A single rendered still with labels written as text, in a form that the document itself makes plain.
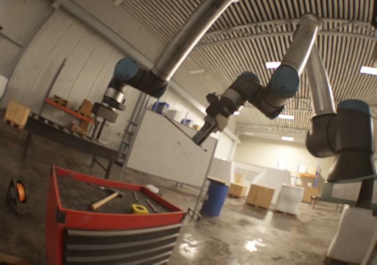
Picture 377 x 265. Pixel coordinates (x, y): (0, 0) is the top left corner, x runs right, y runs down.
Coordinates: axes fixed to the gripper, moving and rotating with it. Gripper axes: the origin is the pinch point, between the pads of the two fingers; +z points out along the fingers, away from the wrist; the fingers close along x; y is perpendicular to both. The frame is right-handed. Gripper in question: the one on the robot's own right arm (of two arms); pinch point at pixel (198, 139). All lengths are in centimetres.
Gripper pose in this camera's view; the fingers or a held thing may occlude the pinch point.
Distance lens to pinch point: 56.0
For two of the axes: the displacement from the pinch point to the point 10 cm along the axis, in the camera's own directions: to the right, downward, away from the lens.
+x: 3.4, 4.4, 8.3
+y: 6.6, 5.2, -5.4
